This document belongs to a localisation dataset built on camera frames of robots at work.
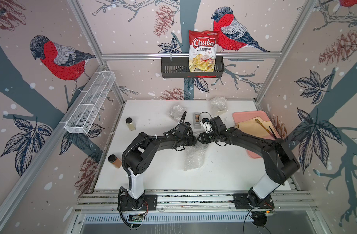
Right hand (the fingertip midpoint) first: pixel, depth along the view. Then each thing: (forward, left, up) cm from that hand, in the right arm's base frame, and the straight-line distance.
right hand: (200, 137), depth 91 cm
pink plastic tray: (+24, -33, -7) cm, 41 cm away
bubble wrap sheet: (+27, -15, +1) cm, 31 cm away
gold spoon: (+18, -45, -7) cm, 49 cm away
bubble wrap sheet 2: (+22, +17, -1) cm, 27 cm away
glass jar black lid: (+8, +47, +1) cm, 48 cm away
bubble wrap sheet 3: (-12, +4, -2) cm, 13 cm away
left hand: (+1, +2, -4) cm, 4 cm away
